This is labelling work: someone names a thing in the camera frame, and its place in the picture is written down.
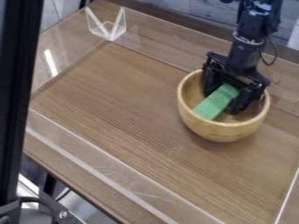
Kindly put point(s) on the clear acrylic corner bracket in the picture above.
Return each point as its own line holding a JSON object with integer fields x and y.
{"x": 106, "y": 30}

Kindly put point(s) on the clear acrylic tray wall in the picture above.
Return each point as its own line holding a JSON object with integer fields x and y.
{"x": 118, "y": 189}

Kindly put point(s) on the black table leg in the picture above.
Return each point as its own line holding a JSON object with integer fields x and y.
{"x": 49, "y": 185}

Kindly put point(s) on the brown wooden bowl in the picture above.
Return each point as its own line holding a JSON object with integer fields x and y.
{"x": 227, "y": 128}

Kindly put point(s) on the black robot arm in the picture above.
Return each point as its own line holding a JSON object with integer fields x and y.
{"x": 257, "y": 22}

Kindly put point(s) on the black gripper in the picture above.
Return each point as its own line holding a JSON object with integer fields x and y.
{"x": 245, "y": 86}

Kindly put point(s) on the green rectangular block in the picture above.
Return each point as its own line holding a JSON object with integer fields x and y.
{"x": 216, "y": 102}

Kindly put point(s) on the black metal frame post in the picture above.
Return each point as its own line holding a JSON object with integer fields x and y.
{"x": 20, "y": 22}

